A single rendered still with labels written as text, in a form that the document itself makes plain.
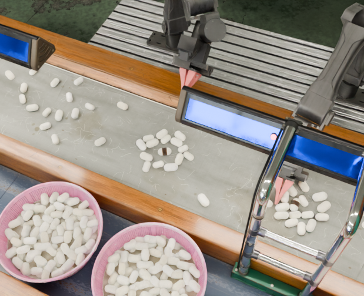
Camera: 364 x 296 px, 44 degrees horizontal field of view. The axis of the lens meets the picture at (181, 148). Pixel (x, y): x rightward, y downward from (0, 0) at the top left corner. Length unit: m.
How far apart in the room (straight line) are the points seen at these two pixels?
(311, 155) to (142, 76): 0.70
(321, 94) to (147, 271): 0.59
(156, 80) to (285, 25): 1.52
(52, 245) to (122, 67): 0.59
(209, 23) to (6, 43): 0.48
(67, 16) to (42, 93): 1.50
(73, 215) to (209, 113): 0.50
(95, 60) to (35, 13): 1.55
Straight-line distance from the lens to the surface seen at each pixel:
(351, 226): 0.79
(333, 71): 1.14
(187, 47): 1.14
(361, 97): 1.56
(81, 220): 1.20
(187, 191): 1.20
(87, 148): 1.31
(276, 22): 2.82
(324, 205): 1.20
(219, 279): 1.18
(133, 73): 1.43
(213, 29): 1.15
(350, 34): 1.15
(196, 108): 0.91
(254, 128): 0.89
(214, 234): 1.12
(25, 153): 1.32
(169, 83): 1.39
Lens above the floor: 1.79
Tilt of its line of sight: 56 degrees down
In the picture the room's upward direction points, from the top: 2 degrees counter-clockwise
